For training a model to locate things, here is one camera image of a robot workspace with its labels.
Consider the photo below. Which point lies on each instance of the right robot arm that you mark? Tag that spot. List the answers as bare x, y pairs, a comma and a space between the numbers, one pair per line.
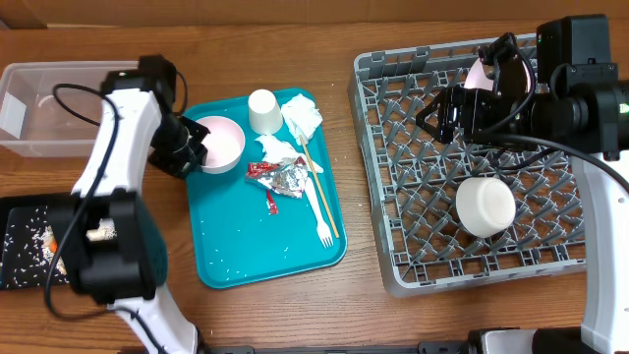
569, 98

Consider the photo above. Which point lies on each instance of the black waste tray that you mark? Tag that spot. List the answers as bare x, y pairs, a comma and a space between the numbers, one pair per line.
24, 246

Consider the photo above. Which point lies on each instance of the rice and peanut shells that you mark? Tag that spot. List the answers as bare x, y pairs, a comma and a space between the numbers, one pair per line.
29, 246

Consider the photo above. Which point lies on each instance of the white plastic fork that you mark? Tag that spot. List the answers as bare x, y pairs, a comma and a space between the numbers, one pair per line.
322, 229

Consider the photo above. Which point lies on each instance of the red snack wrapper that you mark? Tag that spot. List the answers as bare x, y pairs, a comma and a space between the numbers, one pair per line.
286, 178

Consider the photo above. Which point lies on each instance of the torn white tissue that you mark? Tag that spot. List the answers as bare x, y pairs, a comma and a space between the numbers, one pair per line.
276, 151

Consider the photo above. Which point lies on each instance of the orange carrot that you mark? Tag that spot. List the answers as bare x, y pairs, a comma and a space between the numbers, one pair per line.
52, 246

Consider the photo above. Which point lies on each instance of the pink bowl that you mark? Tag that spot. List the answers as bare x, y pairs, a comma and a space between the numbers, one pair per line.
224, 143

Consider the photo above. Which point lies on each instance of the wooden chopstick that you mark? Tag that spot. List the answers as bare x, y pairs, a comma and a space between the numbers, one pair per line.
321, 192

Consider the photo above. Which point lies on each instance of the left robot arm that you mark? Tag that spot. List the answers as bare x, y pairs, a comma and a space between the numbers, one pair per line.
109, 244

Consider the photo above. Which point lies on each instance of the white bowl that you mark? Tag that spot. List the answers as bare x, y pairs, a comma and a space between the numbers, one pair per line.
485, 206

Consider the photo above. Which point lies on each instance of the large pink plate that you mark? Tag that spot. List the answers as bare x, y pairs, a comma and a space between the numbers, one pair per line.
476, 78

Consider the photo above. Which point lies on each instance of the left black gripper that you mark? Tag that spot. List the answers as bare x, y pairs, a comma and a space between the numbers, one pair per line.
183, 166

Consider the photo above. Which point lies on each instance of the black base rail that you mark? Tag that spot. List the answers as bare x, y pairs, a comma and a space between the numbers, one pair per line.
427, 347

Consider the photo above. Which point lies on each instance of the grey dishwasher rack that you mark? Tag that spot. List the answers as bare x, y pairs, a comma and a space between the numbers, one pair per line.
421, 244

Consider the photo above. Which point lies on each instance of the white paper cup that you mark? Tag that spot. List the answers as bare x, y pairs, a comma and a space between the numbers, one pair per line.
264, 112

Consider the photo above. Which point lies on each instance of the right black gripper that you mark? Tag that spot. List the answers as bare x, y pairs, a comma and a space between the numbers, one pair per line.
448, 101

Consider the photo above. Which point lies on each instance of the teal plastic serving tray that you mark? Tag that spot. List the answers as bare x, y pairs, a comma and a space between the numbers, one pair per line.
241, 233

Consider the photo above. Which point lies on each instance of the clear plastic bin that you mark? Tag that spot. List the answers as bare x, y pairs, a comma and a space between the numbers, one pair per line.
33, 124

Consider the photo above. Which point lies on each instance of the white napkin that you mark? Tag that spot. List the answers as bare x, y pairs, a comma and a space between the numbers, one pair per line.
301, 117

